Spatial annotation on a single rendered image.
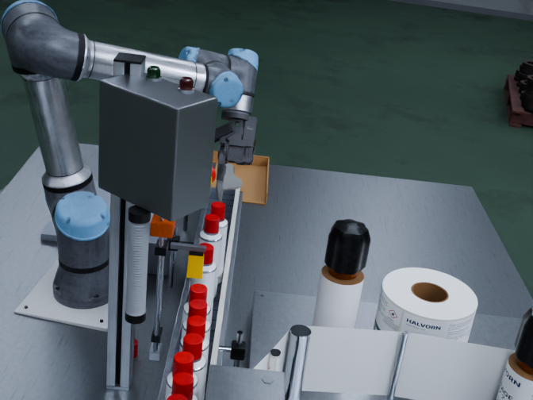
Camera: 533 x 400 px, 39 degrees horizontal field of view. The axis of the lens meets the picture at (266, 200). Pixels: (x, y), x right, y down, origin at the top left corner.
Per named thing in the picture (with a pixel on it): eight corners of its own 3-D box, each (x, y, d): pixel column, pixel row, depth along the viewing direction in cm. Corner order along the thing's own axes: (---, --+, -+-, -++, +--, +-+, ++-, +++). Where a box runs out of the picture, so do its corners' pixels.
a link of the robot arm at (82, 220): (61, 272, 166) (58, 219, 159) (52, 241, 176) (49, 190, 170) (116, 264, 170) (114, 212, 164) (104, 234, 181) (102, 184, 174)
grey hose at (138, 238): (143, 325, 129) (148, 216, 120) (122, 322, 129) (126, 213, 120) (147, 313, 132) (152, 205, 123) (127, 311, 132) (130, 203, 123)
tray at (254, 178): (266, 205, 232) (267, 193, 231) (182, 196, 232) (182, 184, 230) (268, 167, 260) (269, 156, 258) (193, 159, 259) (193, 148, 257)
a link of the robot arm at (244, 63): (220, 49, 182) (251, 56, 187) (214, 94, 182) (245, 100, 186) (234, 44, 176) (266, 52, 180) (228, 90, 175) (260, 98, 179)
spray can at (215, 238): (215, 302, 172) (223, 223, 163) (193, 300, 172) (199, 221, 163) (217, 290, 177) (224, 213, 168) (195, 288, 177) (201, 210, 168)
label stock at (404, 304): (480, 372, 159) (496, 315, 153) (395, 382, 153) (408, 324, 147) (434, 317, 176) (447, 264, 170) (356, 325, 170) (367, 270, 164)
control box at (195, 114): (171, 223, 118) (178, 109, 110) (97, 188, 127) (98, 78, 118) (212, 204, 126) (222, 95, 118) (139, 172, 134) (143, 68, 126)
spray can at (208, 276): (209, 337, 160) (217, 254, 151) (185, 335, 160) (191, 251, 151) (212, 323, 165) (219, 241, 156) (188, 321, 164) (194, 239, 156)
